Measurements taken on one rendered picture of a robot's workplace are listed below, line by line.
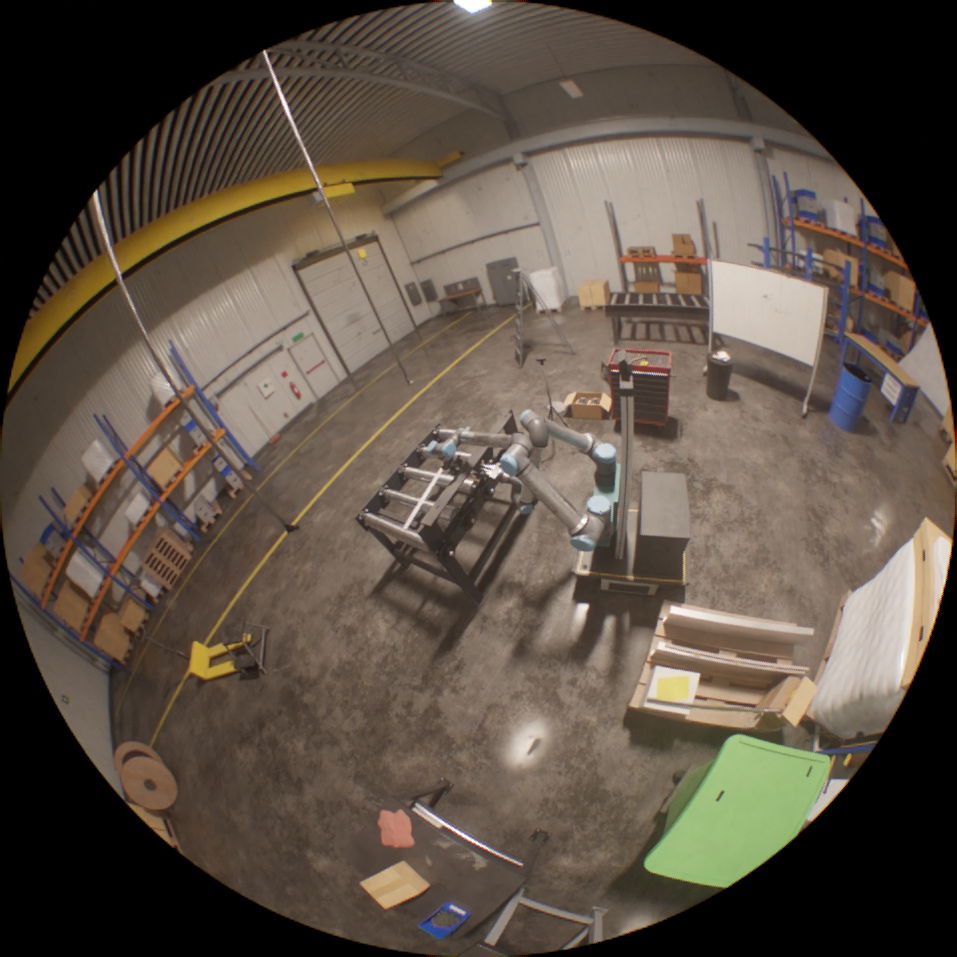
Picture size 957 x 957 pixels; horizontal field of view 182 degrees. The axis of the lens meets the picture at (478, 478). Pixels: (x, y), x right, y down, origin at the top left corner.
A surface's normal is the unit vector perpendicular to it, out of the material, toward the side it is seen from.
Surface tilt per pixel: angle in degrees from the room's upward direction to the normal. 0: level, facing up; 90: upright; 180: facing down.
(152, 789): 90
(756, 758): 0
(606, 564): 0
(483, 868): 0
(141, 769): 90
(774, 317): 90
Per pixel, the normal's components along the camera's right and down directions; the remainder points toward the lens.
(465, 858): -0.30, -0.69
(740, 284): -0.79, 0.57
